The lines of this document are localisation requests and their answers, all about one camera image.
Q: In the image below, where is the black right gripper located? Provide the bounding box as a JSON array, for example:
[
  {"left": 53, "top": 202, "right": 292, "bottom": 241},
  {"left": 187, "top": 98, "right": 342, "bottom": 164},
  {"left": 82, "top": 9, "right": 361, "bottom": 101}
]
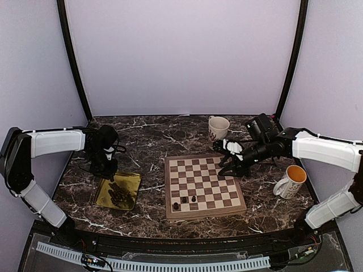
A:
[{"left": 218, "top": 138, "right": 271, "bottom": 177}]

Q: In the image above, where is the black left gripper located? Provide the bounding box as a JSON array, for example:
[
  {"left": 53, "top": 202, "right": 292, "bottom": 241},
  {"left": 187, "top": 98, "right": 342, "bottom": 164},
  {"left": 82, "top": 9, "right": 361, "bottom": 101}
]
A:
[{"left": 86, "top": 148, "right": 118, "bottom": 180}]

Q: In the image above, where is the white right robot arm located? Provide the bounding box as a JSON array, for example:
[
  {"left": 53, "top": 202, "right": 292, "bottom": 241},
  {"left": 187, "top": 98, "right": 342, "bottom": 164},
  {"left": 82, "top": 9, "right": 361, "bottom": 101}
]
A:
[{"left": 213, "top": 113, "right": 362, "bottom": 246}]

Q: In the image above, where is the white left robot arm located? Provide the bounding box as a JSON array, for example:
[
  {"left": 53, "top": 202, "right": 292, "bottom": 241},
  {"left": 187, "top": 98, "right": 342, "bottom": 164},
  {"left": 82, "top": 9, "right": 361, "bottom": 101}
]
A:
[{"left": 1, "top": 125, "right": 119, "bottom": 247}]

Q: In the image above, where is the pile of dark chess pieces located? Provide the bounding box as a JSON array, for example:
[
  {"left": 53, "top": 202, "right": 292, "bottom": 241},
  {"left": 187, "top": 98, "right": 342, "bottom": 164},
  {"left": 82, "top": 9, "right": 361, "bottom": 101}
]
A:
[{"left": 108, "top": 183, "right": 133, "bottom": 206}]

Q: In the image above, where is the wooden chess board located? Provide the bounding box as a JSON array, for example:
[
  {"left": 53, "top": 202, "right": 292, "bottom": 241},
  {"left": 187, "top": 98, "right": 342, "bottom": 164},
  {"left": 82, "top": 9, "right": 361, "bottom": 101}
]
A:
[{"left": 164, "top": 154, "right": 247, "bottom": 221}]

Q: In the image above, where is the gold metal tray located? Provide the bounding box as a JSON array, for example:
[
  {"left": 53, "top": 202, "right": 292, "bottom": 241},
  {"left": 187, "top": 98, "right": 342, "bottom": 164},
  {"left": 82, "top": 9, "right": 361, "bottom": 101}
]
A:
[{"left": 94, "top": 171, "right": 142, "bottom": 211}]

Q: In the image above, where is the cream floral mug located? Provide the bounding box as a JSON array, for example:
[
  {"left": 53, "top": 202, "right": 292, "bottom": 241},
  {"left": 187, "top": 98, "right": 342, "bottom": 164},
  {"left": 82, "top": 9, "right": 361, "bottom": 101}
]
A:
[{"left": 208, "top": 116, "right": 230, "bottom": 150}]

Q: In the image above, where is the white mug orange inside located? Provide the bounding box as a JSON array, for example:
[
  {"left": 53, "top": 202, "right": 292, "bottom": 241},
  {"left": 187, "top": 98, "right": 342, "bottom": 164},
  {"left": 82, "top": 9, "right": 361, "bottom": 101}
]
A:
[{"left": 273, "top": 165, "right": 307, "bottom": 199}]

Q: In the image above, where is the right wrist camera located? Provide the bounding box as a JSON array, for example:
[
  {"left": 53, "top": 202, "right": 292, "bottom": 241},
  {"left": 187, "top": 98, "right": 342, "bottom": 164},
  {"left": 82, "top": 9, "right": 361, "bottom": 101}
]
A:
[{"left": 213, "top": 139, "right": 244, "bottom": 161}]

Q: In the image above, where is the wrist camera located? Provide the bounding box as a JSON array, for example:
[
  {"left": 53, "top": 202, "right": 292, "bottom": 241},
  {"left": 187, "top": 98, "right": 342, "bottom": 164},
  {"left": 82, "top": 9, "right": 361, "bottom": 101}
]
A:
[
  {"left": 213, "top": 139, "right": 244, "bottom": 161},
  {"left": 103, "top": 146, "right": 115, "bottom": 161}
]

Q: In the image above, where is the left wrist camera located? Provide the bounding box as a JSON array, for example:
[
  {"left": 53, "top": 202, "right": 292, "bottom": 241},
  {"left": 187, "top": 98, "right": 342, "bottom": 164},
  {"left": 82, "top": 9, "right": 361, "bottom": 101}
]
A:
[{"left": 103, "top": 146, "right": 115, "bottom": 161}]

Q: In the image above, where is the black front rail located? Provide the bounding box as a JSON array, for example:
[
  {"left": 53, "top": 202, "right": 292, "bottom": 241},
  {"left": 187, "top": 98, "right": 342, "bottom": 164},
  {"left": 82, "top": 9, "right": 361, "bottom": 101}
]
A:
[{"left": 85, "top": 235, "right": 278, "bottom": 254}]

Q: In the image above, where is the white slotted cable duct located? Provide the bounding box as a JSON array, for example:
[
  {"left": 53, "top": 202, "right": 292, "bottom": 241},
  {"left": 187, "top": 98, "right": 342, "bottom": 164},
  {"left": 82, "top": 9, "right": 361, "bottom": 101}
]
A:
[{"left": 36, "top": 241, "right": 271, "bottom": 271}]

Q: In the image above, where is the right black frame post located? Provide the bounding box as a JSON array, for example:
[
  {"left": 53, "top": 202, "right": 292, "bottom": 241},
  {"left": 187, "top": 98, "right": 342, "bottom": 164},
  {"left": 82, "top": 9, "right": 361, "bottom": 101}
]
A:
[{"left": 274, "top": 0, "right": 309, "bottom": 122}]

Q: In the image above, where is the black frame post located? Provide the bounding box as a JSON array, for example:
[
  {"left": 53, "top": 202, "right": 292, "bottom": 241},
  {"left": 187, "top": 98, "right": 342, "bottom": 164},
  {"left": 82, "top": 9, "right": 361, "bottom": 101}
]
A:
[
  {"left": 56, "top": 0, "right": 93, "bottom": 121},
  {"left": 274, "top": 0, "right": 309, "bottom": 122}
]

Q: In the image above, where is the left black frame post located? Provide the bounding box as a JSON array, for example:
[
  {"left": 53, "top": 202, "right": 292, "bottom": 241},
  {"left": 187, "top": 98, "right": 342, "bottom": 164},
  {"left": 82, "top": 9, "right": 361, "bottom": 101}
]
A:
[{"left": 56, "top": 0, "right": 93, "bottom": 121}]

